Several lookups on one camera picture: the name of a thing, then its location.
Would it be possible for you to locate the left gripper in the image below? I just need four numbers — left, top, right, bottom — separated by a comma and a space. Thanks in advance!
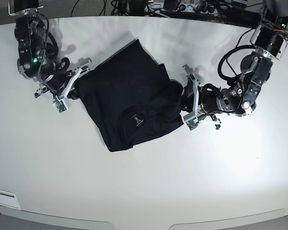
182, 64, 230, 130

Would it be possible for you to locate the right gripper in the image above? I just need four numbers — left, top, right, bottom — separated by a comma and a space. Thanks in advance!
34, 65, 90, 100

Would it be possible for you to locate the black T-shirt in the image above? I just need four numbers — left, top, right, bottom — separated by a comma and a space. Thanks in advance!
75, 40, 183, 152

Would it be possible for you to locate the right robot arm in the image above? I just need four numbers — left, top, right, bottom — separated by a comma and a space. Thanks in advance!
8, 0, 80, 101

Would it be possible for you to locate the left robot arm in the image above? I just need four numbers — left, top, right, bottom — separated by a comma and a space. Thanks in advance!
182, 0, 288, 130

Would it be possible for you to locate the black equipment box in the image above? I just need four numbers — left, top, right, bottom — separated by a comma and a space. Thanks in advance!
226, 8, 261, 28

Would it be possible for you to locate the white power strip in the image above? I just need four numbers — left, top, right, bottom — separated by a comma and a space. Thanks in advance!
144, 1, 218, 16

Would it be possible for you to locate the white label plate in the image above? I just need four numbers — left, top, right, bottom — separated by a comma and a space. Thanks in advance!
0, 190, 21, 210

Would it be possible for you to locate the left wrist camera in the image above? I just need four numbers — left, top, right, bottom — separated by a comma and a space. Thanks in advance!
183, 112, 199, 131

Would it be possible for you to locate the black cable bundle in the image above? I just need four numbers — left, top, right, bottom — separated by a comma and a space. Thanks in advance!
71, 0, 147, 17

